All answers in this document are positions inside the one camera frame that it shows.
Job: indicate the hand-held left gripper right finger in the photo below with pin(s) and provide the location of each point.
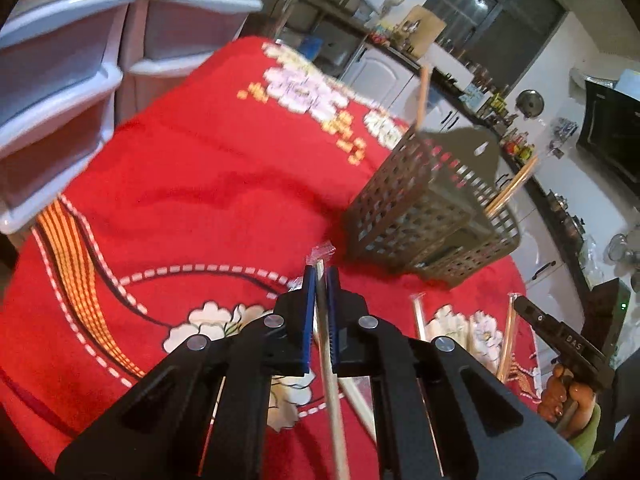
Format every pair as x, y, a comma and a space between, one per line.
332, 320

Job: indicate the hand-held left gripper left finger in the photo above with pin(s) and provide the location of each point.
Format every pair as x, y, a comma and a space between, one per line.
310, 310

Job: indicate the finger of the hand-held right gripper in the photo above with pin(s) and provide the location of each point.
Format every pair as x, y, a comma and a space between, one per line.
565, 342

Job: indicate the light wooden chopstick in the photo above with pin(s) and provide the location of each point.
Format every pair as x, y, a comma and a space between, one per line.
331, 405

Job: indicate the grey perforated utensil basket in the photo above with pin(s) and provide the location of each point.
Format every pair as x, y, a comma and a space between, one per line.
400, 210

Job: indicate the person's right hand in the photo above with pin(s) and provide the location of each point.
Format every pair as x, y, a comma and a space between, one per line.
560, 395

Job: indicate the clear plastic bag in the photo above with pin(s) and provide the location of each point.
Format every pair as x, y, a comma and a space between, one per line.
594, 262

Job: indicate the metal strainer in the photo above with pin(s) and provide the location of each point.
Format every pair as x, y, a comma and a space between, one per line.
619, 249

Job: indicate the steel pot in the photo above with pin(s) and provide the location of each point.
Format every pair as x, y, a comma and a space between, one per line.
576, 226
560, 202

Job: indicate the red floral tablecloth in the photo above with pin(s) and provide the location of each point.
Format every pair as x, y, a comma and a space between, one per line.
200, 185

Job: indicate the black range hood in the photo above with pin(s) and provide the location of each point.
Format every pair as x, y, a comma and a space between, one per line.
612, 130

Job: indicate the hanging kitchen tools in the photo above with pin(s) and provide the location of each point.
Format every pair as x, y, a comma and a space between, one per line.
564, 132

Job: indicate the group of seasoning bottles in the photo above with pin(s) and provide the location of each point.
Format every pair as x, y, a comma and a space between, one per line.
515, 142

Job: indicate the hanging steel pot lid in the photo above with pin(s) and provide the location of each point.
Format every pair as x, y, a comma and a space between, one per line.
530, 104

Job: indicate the white kitchen cabinets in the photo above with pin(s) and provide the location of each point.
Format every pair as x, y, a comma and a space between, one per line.
380, 80

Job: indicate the metal shelf rack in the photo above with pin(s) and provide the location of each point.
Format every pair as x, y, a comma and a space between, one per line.
320, 25

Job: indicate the rectangular wooden cutting board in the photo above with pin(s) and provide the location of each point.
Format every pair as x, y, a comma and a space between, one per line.
424, 30

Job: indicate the dark framed window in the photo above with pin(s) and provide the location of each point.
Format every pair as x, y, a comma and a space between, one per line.
495, 10

